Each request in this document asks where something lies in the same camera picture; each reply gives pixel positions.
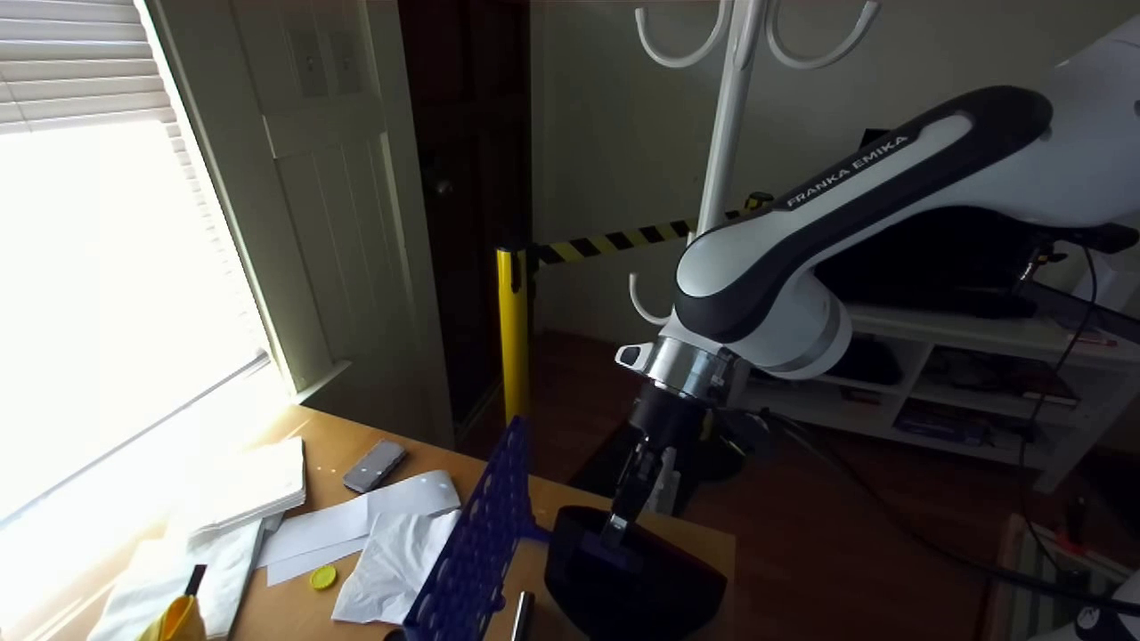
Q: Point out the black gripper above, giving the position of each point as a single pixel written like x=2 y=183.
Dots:
x=663 y=427

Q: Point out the black round bowl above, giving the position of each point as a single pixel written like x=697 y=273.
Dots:
x=629 y=582

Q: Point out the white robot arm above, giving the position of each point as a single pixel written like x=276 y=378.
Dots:
x=832 y=216

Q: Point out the yellow bottle cap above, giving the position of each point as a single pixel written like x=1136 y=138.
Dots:
x=320 y=578

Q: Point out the white coat stand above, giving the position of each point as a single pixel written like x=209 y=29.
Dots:
x=727 y=118

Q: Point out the small white card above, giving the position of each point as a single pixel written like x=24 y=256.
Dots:
x=522 y=619

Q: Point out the blue connect four grid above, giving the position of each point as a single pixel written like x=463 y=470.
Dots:
x=475 y=558

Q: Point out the yellow stanchion pole black base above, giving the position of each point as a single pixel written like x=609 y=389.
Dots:
x=511 y=334

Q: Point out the yellow black caution tape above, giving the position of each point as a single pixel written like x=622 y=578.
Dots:
x=606 y=242

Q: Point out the crumpled white paper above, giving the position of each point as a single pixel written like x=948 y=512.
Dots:
x=385 y=582

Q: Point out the flat white paper sheet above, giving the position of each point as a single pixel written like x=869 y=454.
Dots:
x=320 y=530

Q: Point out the white shelf unit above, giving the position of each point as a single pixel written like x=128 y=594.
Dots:
x=984 y=357

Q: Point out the black electronic device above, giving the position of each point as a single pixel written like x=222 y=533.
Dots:
x=948 y=270

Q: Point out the white cloth pile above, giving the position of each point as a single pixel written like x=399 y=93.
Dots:
x=224 y=512

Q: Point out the white panelled door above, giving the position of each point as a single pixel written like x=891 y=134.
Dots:
x=320 y=216

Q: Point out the yellow bottle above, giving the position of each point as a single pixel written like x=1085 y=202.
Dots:
x=180 y=622

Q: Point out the white window blinds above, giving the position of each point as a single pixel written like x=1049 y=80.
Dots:
x=57 y=59

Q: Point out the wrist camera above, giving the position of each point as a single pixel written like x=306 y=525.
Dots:
x=635 y=354

